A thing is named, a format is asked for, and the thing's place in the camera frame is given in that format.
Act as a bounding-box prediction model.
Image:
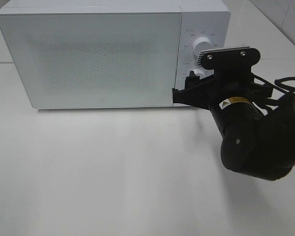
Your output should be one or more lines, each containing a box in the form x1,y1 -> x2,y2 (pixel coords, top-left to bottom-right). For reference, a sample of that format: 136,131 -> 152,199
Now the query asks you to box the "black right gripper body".
208,69 -> 272,134

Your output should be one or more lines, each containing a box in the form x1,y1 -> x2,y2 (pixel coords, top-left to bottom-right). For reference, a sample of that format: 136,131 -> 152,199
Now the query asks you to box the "upper white power knob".
192,35 -> 212,56

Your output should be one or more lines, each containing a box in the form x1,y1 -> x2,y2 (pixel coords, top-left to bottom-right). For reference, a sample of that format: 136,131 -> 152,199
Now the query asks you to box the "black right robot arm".
172,68 -> 295,181

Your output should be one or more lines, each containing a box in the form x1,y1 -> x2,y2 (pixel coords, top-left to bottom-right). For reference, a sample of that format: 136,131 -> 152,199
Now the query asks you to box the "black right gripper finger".
184,70 -> 200,89
172,75 -> 214,108

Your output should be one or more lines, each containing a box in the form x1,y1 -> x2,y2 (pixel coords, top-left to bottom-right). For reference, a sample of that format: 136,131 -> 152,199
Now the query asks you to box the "white microwave door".
0,13 -> 180,109

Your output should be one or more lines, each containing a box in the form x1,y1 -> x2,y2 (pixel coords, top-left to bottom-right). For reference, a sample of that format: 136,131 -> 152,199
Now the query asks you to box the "white microwave oven body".
1,0 -> 231,110

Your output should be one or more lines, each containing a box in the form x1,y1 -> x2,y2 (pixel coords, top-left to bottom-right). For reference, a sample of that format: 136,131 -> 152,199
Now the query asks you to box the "white timer knob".
192,69 -> 206,78

